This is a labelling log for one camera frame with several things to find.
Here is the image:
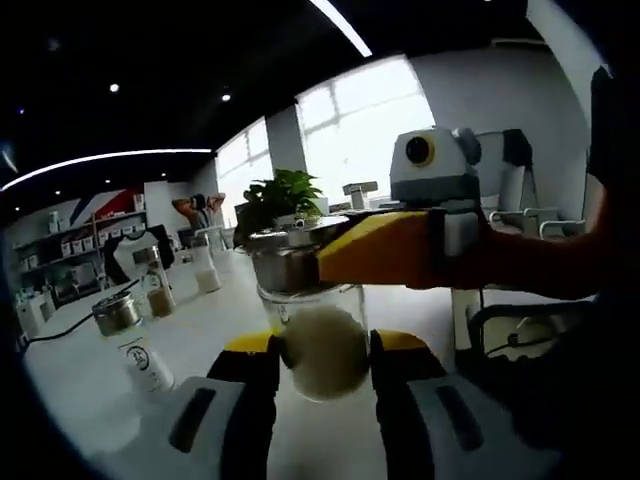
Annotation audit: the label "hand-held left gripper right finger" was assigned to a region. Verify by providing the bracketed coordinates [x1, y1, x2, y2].
[368, 328, 564, 480]

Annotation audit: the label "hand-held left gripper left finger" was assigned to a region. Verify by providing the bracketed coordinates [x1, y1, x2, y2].
[127, 332, 282, 480]

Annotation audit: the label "small glass seasoning bottle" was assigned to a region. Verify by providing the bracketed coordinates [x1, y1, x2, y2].
[248, 214, 374, 404]
[91, 291, 177, 396]

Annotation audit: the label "tall seasoning bottle brown contents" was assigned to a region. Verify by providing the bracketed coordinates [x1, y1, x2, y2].
[141, 245, 178, 320]

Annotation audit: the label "tall seasoning bottle white contents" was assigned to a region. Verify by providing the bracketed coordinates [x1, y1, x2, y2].
[191, 228, 223, 295]

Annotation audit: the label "potted green plant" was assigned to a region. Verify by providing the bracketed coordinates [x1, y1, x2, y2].
[242, 168, 330, 229]

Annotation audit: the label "white chair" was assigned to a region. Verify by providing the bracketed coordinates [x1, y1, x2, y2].
[487, 206, 589, 244]

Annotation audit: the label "curved ceiling light strip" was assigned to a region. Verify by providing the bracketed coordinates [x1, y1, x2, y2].
[307, 0, 374, 57]
[0, 147, 212, 192]

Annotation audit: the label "mannequin with raglan shirt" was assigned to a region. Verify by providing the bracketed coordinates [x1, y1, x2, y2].
[103, 224, 176, 286]

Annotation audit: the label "row of white storage bins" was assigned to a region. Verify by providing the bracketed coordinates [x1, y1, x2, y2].
[57, 229, 147, 257]

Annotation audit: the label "metal storage shelf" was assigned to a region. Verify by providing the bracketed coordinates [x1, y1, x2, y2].
[12, 209, 151, 286]

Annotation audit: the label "group of ceiling spotlights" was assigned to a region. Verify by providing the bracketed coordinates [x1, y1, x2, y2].
[107, 82, 232, 104]

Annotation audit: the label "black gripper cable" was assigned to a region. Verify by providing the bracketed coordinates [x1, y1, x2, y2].
[472, 287, 561, 359]

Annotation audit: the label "black power cable with plug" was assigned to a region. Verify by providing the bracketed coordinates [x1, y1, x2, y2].
[19, 279, 144, 346]

